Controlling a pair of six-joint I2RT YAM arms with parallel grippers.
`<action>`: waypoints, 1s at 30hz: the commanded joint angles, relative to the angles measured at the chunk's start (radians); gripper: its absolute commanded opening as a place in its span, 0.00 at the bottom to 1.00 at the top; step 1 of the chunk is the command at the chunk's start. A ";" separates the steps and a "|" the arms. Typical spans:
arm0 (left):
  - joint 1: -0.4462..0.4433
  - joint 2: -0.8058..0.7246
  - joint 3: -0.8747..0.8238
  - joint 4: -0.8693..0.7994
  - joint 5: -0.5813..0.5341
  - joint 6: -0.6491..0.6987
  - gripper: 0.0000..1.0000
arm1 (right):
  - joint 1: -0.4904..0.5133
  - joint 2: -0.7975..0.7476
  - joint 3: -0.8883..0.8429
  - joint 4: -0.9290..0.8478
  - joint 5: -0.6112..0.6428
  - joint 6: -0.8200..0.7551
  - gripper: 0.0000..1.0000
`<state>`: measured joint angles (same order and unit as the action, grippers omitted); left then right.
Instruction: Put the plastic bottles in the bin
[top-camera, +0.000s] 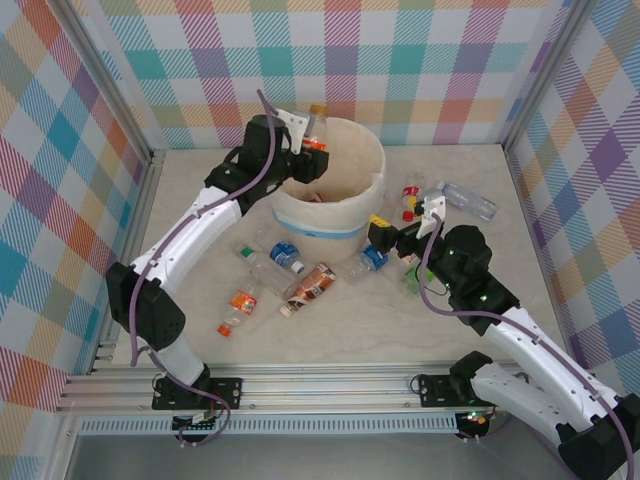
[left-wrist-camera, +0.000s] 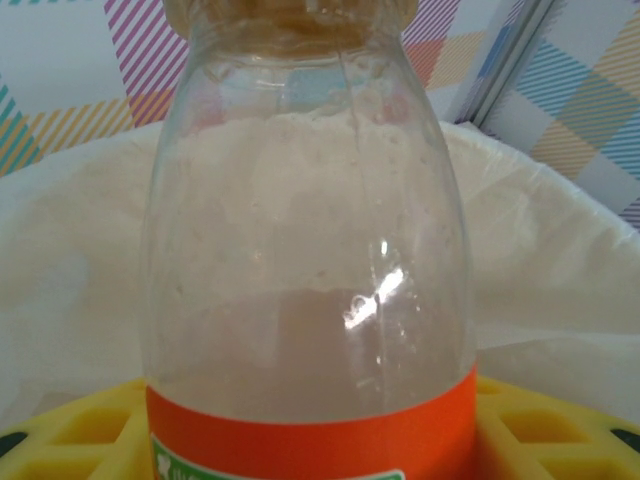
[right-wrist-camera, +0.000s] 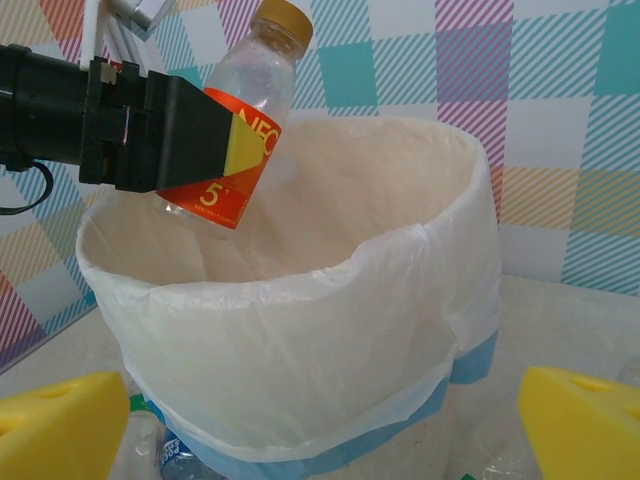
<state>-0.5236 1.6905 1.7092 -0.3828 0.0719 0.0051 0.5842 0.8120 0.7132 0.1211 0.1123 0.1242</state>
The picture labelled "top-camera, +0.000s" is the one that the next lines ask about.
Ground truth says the clear bottle yellow cap orange label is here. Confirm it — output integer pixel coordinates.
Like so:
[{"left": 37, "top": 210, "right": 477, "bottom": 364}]
[{"left": 301, "top": 102, "right": 331, "bottom": 152}]

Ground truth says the clear bottle green print label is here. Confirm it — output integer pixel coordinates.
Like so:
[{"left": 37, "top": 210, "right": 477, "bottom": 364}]
[{"left": 399, "top": 252, "right": 426, "bottom": 300}]

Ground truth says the clear bottle green cap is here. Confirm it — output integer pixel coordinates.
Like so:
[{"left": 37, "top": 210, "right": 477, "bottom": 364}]
[{"left": 238, "top": 244, "right": 296, "bottom": 300}]

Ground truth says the white bin with blue band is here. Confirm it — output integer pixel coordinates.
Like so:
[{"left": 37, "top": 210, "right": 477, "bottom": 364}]
[{"left": 267, "top": 115, "right": 389, "bottom": 265}]

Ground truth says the clear bottle blue label white cap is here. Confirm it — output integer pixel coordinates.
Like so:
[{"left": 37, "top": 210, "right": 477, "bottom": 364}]
[{"left": 342, "top": 243, "right": 391, "bottom": 284}]

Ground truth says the clear cola bottle red label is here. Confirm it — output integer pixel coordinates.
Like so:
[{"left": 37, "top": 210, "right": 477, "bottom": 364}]
[{"left": 399, "top": 173, "right": 427, "bottom": 223}]

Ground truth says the large clear water bottle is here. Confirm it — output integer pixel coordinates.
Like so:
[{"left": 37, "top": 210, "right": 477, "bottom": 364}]
[{"left": 434, "top": 180, "right": 500, "bottom": 221}]

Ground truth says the small crushed blue label bottle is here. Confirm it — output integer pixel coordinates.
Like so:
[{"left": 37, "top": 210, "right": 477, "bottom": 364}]
[{"left": 269, "top": 240, "right": 306, "bottom": 275}]

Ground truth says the brown coffee drink bottle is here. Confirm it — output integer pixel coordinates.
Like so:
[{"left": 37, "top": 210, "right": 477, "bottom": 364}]
[{"left": 279, "top": 263, "right": 337, "bottom": 319}]

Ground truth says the small electronics board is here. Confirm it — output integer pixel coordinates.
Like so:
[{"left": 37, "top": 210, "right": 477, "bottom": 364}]
[
  {"left": 458, "top": 409, "right": 494, "bottom": 430},
  {"left": 172, "top": 410, "right": 224, "bottom": 434}
]

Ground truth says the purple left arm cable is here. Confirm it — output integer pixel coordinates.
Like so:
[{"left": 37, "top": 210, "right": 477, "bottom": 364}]
[{"left": 128, "top": 88, "right": 281, "bottom": 449}]

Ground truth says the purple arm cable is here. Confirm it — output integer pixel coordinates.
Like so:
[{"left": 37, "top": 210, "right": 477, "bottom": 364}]
[
  {"left": 418, "top": 214, "right": 632, "bottom": 480},
  {"left": 128, "top": 88, "right": 281, "bottom": 449}
]

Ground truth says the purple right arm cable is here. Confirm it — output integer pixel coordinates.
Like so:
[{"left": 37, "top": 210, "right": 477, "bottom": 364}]
[{"left": 418, "top": 214, "right": 632, "bottom": 480}]

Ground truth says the aluminium side rail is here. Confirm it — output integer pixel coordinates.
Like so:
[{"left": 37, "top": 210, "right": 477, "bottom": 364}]
[
  {"left": 502, "top": 144, "right": 596, "bottom": 371},
  {"left": 88, "top": 148, "right": 169, "bottom": 375}
]

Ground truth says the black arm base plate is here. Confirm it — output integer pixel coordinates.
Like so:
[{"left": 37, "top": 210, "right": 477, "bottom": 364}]
[
  {"left": 152, "top": 375, "right": 245, "bottom": 411},
  {"left": 417, "top": 373, "right": 481, "bottom": 409}
]

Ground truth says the aluminium frame post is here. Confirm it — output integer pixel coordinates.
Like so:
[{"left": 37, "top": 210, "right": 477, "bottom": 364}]
[
  {"left": 499, "top": 0, "right": 601, "bottom": 157},
  {"left": 47, "top": 0, "right": 169, "bottom": 166}
]

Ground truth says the aluminium front rail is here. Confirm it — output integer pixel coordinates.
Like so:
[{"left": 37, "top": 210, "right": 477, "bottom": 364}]
[{"left": 59, "top": 360, "right": 606, "bottom": 412}]

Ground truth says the slotted grey cable duct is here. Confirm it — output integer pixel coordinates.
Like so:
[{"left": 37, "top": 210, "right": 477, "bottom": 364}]
[{"left": 78, "top": 417, "right": 460, "bottom": 436}]

